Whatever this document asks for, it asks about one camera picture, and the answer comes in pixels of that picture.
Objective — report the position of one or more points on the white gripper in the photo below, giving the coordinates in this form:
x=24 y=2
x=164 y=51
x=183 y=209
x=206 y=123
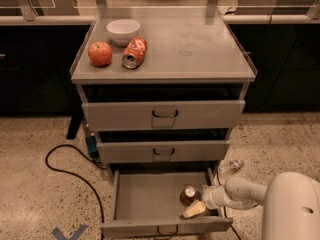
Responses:
x=211 y=195

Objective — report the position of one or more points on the orange brown soda can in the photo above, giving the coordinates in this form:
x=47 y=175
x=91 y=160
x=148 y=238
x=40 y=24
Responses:
x=189 y=195

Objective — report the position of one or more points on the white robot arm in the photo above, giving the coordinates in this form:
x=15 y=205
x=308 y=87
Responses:
x=291 y=204

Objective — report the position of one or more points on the grey bottom drawer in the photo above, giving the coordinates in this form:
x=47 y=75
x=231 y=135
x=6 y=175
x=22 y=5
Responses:
x=147 y=204

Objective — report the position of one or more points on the grey drawer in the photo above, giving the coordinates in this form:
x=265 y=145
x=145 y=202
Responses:
x=167 y=151
x=147 y=204
x=115 y=116

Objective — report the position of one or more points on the grey middle drawer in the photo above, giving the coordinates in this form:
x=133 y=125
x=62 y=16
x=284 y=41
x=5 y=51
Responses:
x=167 y=151

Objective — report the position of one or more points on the grey top drawer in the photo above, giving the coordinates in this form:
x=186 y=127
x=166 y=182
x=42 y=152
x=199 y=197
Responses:
x=115 y=116

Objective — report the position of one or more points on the grey drawer cabinet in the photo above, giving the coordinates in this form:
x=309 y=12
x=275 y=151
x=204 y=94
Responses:
x=191 y=56

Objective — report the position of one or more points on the red soda can lying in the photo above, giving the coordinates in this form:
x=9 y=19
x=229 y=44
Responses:
x=134 y=53

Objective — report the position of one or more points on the clear plastic bottle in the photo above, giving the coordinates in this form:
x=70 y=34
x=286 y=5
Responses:
x=228 y=168

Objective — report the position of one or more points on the blue power adapter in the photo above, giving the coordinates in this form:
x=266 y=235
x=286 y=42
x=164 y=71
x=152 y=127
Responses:
x=92 y=147

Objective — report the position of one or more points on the red apple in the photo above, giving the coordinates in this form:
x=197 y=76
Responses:
x=100 y=54

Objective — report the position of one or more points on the white bowl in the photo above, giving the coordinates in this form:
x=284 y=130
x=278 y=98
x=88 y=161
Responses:
x=122 y=31

